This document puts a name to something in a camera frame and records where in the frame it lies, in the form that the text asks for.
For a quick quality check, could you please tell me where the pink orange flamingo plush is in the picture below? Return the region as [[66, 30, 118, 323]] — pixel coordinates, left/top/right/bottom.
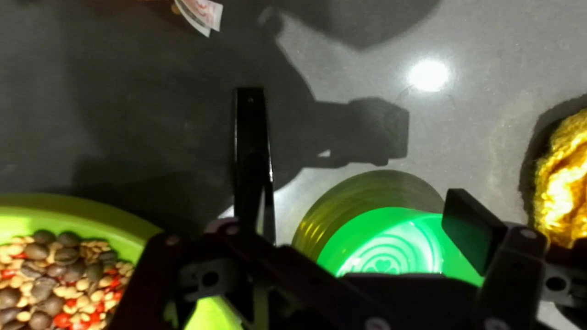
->
[[169, 0, 226, 39]]

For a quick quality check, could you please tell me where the green plastic cup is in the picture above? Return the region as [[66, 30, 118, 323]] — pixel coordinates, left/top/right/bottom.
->
[[290, 169, 486, 290]]

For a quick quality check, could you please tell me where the black spoon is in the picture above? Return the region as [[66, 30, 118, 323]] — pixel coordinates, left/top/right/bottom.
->
[[231, 87, 277, 244]]

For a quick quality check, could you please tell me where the yellow knitted bag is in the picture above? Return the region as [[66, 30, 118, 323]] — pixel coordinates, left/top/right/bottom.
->
[[530, 109, 587, 252]]

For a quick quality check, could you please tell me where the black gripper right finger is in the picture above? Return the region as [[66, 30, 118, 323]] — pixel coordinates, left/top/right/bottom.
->
[[441, 188, 587, 330]]

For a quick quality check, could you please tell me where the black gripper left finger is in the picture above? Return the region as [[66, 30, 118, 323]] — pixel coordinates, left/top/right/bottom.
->
[[109, 186, 345, 330]]

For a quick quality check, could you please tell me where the lime green bowl with beans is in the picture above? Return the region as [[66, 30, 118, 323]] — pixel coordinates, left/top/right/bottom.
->
[[0, 193, 246, 330]]

